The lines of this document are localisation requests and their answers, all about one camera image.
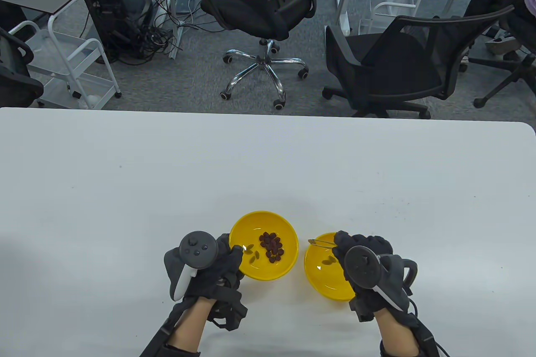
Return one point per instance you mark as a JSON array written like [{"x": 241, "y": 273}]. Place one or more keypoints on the person's right forearm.
[{"x": 395, "y": 334}]

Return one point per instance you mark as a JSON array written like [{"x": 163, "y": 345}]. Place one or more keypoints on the black mesh office chair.
[{"x": 389, "y": 64}]

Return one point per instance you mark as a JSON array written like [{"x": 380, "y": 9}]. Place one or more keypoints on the grey hand controller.
[
  {"x": 197, "y": 248},
  {"x": 360, "y": 267}
]

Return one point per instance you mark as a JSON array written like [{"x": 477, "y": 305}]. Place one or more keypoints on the person's left forearm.
[{"x": 189, "y": 325}]

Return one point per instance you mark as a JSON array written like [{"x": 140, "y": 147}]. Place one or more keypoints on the person's left hand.
[{"x": 220, "y": 267}]

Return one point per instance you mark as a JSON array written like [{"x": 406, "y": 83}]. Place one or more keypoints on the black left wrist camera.
[{"x": 231, "y": 313}]

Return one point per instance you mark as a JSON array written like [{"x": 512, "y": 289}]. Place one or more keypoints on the black office chair chrome base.
[{"x": 259, "y": 9}]

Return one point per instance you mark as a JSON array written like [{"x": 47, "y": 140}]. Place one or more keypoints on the person's right hand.
[{"x": 368, "y": 242}]

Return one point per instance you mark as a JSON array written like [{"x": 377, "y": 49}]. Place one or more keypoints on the white utility cart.
[
  {"x": 54, "y": 51},
  {"x": 393, "y": 4}
]

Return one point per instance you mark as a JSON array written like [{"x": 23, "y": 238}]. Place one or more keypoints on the thin metal tweezers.
[{"x": 320, "y": 242}]

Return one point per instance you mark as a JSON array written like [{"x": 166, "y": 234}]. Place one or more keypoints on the pile of dark brown raisins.
[{"x": 271, "y": 244}]

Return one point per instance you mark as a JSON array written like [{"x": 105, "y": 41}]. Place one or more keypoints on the yellow plastic bowl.
[
  {"x": 259, "y": 223},
  {"x": 324, "y": 281}
]

